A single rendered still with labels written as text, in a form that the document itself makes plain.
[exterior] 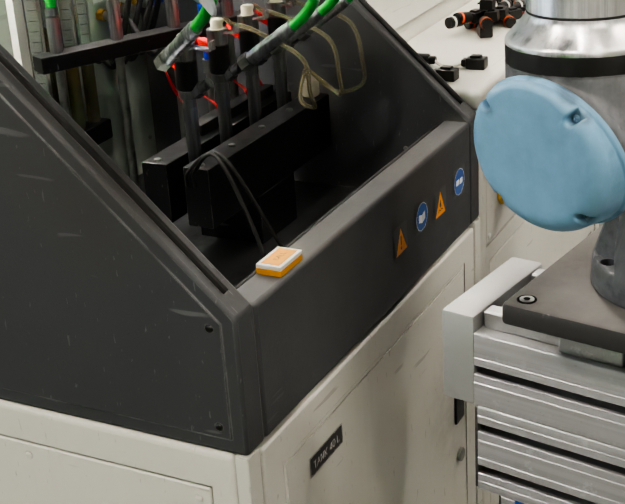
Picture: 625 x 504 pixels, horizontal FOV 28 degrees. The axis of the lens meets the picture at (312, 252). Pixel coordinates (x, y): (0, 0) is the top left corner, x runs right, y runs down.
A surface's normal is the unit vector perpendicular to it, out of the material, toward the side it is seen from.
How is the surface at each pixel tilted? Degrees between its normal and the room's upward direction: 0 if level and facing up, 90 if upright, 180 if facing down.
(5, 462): 90
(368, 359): 90
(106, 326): 90
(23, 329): 90
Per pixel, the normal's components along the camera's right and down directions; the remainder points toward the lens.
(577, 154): -0.73, 0.43
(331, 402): 0.89, 0.13
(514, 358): -0.59, 0.36
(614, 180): 0.64, 0.40
